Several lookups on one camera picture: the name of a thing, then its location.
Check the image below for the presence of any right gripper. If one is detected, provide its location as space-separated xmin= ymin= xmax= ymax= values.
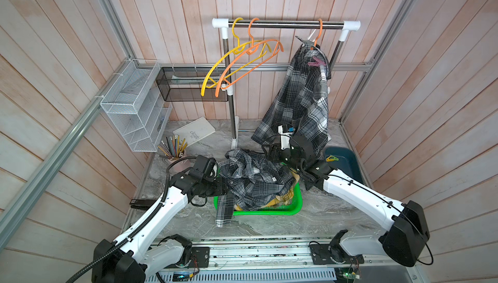
xmin=262 ymin=143 xmax=305 ymax=177

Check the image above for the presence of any grey plaid shirt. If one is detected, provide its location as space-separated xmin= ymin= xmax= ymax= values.
xmin=215 ymin=149 xmax=298 ymax=227
xmin=252 ymin=40 xmax=331 ymax=156

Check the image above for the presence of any yellow plaid shirt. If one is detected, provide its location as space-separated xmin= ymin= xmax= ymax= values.
xmin=235 ymin=169 xmax=302 ymax=210

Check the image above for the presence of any orange hanger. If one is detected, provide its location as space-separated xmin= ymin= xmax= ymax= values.
xmin=308 ymin=18 xmax=324 ymax=49
xmin=215 ymin=17 xmax=285 ymax=99

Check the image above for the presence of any pink clothespin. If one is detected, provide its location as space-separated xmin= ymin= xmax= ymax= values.
xmin=307 ymin=57 xmax=327 ymax=68

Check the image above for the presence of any yellow plastic hanger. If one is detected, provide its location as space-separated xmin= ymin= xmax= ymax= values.
xmin=200 ymin=17 xmax=272 ymax=97

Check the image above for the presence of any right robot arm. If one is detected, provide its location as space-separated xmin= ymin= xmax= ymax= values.
xmin=261 ymin=133 xmax=430 ymax=267

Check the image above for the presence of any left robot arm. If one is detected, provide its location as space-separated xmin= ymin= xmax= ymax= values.
xmin=91 ymin=155 xmax=228 ymax=282

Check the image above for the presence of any green plastic basket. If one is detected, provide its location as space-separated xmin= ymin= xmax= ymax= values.
xmin=213 ymin=171 xmax=303 ymax=223

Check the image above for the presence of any yellow clothespin in tray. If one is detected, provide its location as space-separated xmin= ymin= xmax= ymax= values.
xmin=326 ymin=155 xmax=339 ymax=162

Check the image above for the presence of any pink pencil cup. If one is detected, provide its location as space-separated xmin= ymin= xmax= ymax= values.
xmin=158 ymin=135 xmax=191 ymax=172

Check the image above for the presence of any dark teal tray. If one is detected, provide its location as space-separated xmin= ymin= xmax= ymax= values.
xmin=324 ymin=146 xmax=364 ymax=184

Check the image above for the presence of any black mesh shelf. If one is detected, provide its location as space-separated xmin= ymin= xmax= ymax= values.
xmin=156 ymin=67 xmax=228 ymax=102

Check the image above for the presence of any metal clothes rack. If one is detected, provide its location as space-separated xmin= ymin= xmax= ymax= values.
xmin=201 ymin=18 xmax=370 ymax=149

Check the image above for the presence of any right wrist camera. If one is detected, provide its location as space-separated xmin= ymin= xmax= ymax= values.
xmin=278 ymin=124 xmax=295 ymax=150

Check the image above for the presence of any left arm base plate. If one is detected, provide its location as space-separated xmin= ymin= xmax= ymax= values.
xmin=168 ymin=246 xmax=210 ymax=269

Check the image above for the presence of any aluminium front rail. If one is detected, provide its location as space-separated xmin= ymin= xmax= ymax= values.
xmin=96 ymin=235 xmax=402 ymax=274

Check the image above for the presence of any white wire shelf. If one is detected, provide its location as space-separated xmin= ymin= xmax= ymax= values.
xmin=101 ymin=59 xmax=172 ymax=153

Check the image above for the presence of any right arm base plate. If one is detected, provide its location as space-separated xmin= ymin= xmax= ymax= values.
xmin=309 ymin=241 xmax=364 ymax=265

